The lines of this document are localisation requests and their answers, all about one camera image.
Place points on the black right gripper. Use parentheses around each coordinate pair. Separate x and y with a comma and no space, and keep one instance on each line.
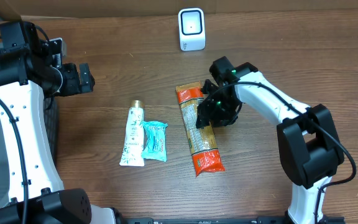
(209,115)

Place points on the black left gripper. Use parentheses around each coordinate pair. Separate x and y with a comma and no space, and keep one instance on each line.
(81,78)

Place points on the orange spaghetti packet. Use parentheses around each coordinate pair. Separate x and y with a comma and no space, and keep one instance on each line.
(202,143)

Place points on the teal tissue packet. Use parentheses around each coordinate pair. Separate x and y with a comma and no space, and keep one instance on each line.
(155,147)

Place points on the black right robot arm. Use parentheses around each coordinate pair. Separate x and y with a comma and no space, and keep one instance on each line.
(310,151)

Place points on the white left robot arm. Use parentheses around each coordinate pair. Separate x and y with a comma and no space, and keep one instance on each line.
(31,70)

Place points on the white barcode scanner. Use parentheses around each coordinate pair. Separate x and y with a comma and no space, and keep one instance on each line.
(191,29)

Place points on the white gold tube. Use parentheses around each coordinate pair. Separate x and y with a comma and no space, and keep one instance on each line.
(134,136)

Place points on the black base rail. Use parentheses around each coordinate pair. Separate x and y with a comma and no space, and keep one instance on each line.
(258,220)

